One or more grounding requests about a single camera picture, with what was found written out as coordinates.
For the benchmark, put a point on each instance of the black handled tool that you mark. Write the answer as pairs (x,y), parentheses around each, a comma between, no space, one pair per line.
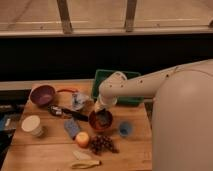
(66,113)

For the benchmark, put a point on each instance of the purple bowl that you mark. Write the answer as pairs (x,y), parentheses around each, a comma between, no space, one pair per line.
(42,95)

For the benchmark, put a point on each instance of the bunch of grapes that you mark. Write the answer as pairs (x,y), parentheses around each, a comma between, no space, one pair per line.
(101,143)

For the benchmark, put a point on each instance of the black eraser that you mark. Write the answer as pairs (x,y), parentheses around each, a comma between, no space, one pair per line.
(101,116)

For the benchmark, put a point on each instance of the red chili pepper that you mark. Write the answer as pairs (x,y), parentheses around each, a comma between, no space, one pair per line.
(68,90)

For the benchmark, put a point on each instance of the green tray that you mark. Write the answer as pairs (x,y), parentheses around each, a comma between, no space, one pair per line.
(102,74)

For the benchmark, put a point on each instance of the blue sponge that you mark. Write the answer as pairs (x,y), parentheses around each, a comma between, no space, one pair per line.
(72,128)

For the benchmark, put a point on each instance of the white cup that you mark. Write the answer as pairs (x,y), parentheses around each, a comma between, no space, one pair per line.
(32,125)

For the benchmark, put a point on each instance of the apple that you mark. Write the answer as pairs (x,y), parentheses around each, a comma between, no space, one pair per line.
(82,139)

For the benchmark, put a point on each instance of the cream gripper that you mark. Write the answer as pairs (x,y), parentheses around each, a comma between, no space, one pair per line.
(98,106)

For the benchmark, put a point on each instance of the blue cup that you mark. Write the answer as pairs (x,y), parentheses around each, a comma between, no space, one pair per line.
(125,129)

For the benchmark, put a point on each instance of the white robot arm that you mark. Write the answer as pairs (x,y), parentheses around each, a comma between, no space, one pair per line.
(182,118)

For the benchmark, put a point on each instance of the red bowl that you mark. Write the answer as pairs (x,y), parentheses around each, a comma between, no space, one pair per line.
(94,123)

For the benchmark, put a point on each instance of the clear plastic piece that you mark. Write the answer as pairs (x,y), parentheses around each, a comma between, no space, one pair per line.
(81,156)

